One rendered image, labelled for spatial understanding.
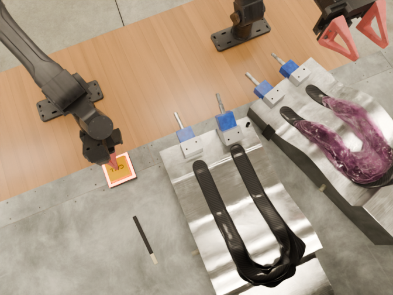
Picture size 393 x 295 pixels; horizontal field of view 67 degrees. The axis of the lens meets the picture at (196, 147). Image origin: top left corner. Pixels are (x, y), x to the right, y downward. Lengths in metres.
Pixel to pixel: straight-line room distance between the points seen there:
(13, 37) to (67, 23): 1.63
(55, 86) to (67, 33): 1.59
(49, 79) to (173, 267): 0.54
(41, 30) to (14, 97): 1.30
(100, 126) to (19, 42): 0.22
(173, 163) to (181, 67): 0.36
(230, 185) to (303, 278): 0.28
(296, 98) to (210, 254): 0.51
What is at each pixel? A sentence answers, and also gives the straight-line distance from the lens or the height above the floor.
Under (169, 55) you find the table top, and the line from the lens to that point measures 1.04.
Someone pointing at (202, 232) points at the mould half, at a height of 0.89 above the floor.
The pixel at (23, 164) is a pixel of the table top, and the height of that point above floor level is 0.80.
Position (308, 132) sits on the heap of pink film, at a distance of 0.86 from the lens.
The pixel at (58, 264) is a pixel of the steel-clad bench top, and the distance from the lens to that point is 0.93.
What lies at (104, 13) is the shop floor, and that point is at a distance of 2.31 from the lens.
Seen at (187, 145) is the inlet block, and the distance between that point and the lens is 0.77.
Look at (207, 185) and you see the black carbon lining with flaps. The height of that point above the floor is 0.88.
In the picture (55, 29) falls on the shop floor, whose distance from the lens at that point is 2.34.
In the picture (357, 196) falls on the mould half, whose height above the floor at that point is 0.87.
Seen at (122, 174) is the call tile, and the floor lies 0.84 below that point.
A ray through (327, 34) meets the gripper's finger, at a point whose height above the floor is 1.19.
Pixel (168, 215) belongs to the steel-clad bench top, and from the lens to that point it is 0.85.
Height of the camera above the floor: 1.65
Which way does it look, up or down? 72 degrees down
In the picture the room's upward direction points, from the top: 2 degrees counter-clockwise
